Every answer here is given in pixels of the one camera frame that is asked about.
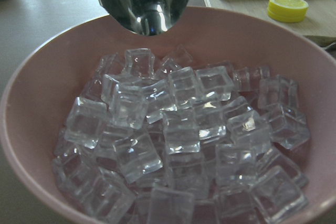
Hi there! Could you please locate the pink bowl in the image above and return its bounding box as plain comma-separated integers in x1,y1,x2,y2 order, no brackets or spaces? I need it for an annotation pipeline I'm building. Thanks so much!
1,7,335,223

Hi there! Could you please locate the clear ice cubes pile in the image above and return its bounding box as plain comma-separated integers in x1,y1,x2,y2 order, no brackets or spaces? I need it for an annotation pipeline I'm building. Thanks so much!
51,46,310,223

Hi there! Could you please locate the half lemon slice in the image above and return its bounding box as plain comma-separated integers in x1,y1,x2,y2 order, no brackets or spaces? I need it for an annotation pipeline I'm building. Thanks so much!
267,0,309,23

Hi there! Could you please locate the wooden cutting board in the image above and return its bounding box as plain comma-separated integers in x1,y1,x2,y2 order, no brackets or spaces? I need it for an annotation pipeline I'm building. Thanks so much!
204,0,335,47

